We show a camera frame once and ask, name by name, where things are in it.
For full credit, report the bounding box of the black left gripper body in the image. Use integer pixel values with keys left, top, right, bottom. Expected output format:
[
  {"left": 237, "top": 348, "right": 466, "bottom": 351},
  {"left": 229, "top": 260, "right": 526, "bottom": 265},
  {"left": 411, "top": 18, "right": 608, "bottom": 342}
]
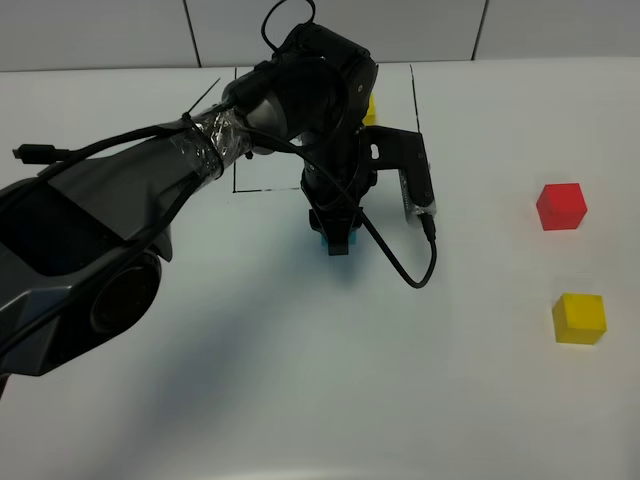
[{"left": 301, "top": 126, "right": 376, "bottom": 234}]

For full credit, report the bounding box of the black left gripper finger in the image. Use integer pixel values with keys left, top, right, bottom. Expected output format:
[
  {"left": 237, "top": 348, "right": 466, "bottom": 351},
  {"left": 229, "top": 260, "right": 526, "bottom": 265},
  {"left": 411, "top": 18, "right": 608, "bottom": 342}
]
[
  {"left": 308, "top": 209, "right": 322, "bottom": 232},
  {"left": 327, "top": 230, "right": 349, "bottom": 256}
]

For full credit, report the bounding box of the blue cube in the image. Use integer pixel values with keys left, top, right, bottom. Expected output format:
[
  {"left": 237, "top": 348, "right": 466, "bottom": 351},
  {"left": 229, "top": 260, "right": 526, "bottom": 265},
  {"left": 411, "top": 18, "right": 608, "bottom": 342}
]
[{"left": 320, "top": 230, "right": 357, "bottom": 253}]

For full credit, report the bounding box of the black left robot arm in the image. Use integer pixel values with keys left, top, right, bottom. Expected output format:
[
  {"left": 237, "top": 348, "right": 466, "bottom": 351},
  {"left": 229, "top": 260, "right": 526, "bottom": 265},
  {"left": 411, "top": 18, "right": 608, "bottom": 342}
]
[{"left": 1, "top": 22, "right": 377, "bottom": 378}]

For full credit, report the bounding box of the template yellow cube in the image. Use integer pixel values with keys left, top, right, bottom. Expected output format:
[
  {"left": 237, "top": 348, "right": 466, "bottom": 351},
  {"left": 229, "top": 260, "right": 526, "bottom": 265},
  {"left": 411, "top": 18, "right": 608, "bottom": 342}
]
[{"left": 363, "top": 95, "right": 377, "bottom": 126}]

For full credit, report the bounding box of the loose red cube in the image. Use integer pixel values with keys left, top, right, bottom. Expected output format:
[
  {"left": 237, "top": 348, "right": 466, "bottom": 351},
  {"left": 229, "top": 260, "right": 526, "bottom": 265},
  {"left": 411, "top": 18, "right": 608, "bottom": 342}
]
[{"left": 536, "top": 183, "right": 588, "bottom": 231}]

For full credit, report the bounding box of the loose yellow cube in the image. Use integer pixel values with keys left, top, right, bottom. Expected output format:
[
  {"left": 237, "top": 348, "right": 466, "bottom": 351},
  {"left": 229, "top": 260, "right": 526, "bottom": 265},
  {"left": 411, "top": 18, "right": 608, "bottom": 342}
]
[{"left": 552, "top": 293, "right": 608, "bottom": 345}]

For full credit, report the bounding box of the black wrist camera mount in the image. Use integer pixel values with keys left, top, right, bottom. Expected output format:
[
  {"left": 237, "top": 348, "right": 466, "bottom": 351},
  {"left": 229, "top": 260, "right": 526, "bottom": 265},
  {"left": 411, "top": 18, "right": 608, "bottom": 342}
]
[{"left": 358, "top": 126, "right": 437, "bottom": 225}]

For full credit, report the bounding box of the black camera cable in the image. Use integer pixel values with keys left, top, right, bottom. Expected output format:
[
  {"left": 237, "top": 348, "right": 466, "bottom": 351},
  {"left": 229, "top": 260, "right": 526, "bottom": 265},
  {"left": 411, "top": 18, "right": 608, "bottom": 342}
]
[{"left": 239, "top": 124, "right": 439, "bottom": 290}]

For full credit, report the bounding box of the black usb plug cable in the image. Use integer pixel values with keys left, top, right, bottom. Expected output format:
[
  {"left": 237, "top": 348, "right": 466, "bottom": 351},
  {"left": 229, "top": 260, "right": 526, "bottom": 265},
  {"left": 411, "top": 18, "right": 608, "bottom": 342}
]
[{"left": 11, "top": 143, "right": 66, "bottom": 164}]

